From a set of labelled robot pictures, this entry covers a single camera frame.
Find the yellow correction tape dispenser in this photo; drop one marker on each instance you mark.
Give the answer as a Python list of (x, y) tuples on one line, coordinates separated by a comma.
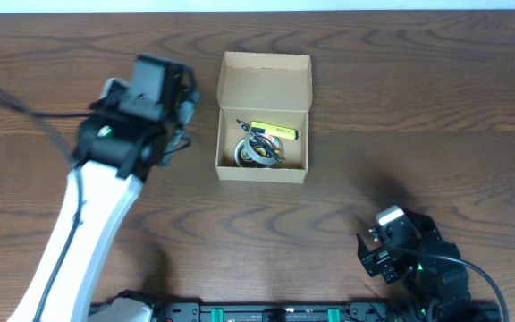
[(264, 152)]

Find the clear tape roll red-print core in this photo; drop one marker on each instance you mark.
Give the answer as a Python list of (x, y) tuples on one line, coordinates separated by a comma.
[(272, 141)]

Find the white-core clear tape roll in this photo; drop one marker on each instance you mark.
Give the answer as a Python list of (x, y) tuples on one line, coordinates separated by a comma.
[(250, 156)]

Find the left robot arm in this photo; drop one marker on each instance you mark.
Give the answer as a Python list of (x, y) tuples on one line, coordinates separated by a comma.
[(133, 127)]

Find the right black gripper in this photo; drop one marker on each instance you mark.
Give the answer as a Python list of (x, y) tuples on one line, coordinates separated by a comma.
[(378, 260)]

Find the yellow highlighter marker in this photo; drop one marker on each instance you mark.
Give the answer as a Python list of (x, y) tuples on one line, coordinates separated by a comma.
[(274, 130)]

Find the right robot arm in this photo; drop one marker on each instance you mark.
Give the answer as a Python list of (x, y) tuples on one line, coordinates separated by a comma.
[(439, 277)]

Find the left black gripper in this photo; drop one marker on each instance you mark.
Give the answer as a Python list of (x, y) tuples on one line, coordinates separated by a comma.
[(192, 94)]

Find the cardboard box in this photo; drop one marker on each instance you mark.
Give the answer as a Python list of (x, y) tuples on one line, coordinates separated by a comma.
[(266, 88)]

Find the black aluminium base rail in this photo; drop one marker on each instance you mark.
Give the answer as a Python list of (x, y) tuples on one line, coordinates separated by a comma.
[(130, 306)]

